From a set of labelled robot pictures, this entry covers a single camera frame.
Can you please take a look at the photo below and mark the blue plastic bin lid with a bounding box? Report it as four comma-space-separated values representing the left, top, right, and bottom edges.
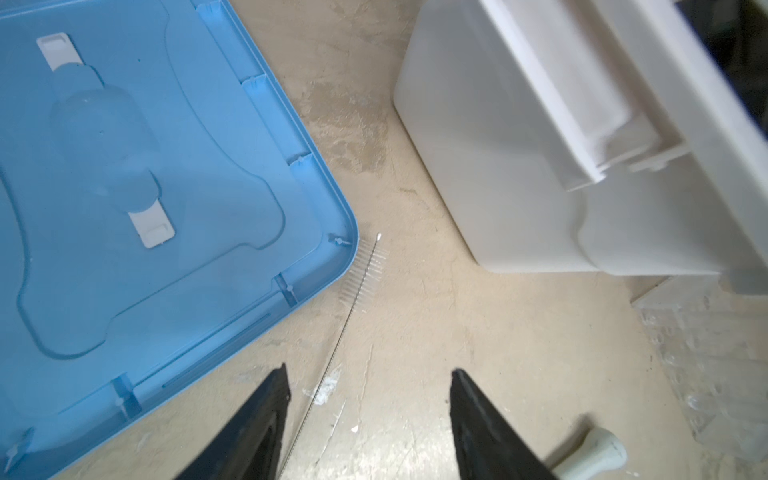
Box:
1, 0, 360, 479

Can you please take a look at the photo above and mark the white plastic storage bin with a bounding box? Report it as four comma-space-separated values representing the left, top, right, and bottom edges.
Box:
393, 1, 767, 295

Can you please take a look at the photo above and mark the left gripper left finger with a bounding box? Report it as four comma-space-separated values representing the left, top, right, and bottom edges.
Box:
176, 365, 291, 480

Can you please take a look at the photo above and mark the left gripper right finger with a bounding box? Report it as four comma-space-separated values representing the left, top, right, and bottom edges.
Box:
449, 369, 555, 480

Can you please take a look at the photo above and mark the white ceramic pestle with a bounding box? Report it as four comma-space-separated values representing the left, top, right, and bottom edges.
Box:
552, 428, 628, 480

